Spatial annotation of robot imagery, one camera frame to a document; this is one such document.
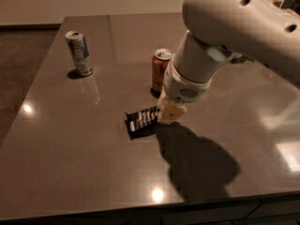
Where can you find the black rxbar chocolate bar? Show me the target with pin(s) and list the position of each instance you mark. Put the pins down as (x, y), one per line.
(142, 123)

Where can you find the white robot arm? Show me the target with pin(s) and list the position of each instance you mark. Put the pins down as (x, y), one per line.
(217, 31)

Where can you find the cluttered items behind table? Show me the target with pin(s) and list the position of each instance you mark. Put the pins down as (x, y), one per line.
(292, 6)

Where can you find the silver blue energy drink can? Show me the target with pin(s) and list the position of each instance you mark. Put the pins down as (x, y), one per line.
(79, 52)

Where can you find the orange soda can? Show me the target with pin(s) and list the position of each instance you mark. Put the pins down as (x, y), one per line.
(160, 61)

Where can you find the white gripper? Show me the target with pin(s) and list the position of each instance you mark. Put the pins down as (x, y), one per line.
(182, 88)

